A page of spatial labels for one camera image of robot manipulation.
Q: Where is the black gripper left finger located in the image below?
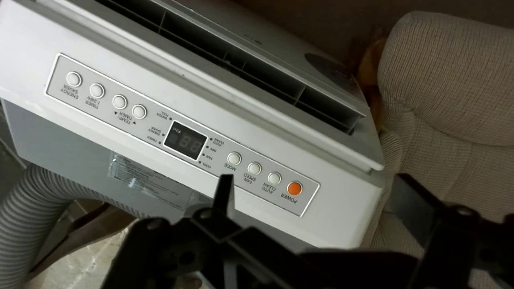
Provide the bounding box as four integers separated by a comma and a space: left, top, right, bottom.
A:
101, 174, 323, 289

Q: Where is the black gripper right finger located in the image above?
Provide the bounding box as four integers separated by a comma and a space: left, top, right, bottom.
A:
387, 174, 514, 289

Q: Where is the white portable air conditioner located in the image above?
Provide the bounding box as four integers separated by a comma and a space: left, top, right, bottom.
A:
0, 0, 387, 254

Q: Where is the beige upholstered armchair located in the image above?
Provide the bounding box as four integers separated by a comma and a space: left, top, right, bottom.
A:
355, 10, 514, 289

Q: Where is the grey corrugated exhaust hose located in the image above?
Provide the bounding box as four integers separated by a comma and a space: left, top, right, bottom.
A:
0, 164, 117, 289

